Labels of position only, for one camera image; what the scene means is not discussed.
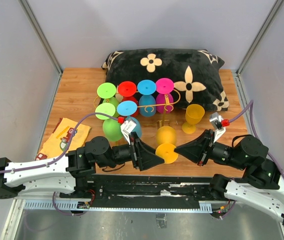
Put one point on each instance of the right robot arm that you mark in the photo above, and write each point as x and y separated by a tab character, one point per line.
262	183

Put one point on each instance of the blue wine glass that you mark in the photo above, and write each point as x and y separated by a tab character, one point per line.
127	109
147	88

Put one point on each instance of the yellow truck print cloth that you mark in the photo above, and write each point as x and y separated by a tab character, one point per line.
60	137

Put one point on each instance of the yellow wine glass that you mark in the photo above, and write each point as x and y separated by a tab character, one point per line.
166	138
193	115

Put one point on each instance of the green wine glass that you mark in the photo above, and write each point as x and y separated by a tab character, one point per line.
106	92
111	127

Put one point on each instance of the green wine glass back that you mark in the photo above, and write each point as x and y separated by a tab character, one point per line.
106	92

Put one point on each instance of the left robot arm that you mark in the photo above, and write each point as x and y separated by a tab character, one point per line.
71	175

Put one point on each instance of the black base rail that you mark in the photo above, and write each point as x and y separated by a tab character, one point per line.
134	193

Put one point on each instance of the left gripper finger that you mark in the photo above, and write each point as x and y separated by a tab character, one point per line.
144	150
148	162

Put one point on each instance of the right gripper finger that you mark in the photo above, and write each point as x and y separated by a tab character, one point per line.
200	142
193	154

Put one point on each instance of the gold wire glass rack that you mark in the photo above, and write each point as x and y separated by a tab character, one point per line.
167	107

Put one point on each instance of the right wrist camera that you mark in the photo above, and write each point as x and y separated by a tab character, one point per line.
216	121

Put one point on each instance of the magenta wine glass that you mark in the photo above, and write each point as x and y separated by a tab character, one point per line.
164	86

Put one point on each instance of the blue wine glass front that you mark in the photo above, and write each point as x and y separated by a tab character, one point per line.
127	109

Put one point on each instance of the red wine glass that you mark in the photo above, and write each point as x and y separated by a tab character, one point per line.
127	89

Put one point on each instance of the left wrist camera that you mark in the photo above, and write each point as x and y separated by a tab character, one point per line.
126	128

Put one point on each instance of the blue wine glass back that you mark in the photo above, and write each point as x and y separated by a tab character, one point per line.
147	88

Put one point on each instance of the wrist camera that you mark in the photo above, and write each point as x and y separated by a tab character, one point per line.
126	128
216	121

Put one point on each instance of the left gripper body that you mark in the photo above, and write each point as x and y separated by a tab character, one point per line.
135	150

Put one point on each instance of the black floral pillow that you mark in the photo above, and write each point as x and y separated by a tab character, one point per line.
195	73

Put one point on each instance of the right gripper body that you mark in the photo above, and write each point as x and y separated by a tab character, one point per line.
208	148

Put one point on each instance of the green wine glass front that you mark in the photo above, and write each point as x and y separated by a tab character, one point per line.
111	127

